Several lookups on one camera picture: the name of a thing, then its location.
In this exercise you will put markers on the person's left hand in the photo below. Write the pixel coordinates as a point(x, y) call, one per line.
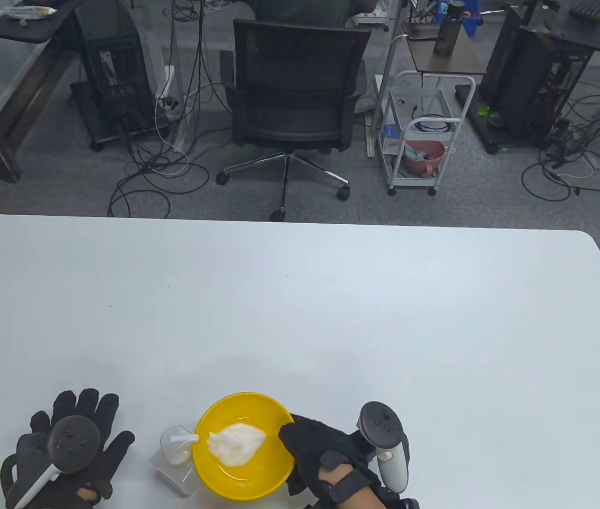
point(109, 445)

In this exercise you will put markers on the clear foam dish soap pump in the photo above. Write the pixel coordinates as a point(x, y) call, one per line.
point(173, 466)

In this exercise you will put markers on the white round device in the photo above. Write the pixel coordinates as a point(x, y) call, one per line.
point(432, 126)

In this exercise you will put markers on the pink bucket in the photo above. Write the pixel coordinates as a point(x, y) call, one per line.
point(422, 161)

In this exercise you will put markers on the black desk with packet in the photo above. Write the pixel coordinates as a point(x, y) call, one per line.
point(40, 26)

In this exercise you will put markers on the black mesh office chair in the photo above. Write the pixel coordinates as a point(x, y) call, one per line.
point(294, 74)

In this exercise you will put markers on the small green item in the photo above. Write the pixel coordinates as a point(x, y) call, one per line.
point(486, 112)

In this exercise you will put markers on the black desk with keyboard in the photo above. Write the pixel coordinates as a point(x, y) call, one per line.
point(597, 34)

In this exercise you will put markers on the yellow bowl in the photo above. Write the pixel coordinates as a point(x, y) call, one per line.
point(247, 482)

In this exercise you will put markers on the white rolling cart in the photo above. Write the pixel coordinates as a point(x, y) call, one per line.
point(453, 132)

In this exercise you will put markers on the dark water bottle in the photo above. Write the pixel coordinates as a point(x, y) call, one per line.
point(447, 32)

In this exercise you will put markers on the black computer tower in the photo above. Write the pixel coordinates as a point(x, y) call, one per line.
point(114, 69)
point(533, 74)

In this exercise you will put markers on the person's right hand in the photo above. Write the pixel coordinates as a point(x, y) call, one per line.
point(316, 442)

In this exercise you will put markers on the small brown side table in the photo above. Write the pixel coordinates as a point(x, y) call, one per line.
point(464, 61)

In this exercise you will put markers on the person's right forearm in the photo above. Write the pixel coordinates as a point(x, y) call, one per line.
point(358, 498)

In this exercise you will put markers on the grey hand controller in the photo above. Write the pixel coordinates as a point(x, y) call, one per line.
point(382, 424)
point(72, 442)

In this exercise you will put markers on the black keyboard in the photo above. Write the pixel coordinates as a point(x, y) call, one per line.
point(594, 8)

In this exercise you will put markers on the white power strip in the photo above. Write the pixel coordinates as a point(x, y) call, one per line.
point(168, 87)

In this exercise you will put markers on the white packet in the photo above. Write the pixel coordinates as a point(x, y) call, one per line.
point(27, 12)

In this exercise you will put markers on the white soap foam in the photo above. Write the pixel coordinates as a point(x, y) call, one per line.
point(236, 445)

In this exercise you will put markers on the blue bin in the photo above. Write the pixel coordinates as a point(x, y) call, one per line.
point(472, 21)

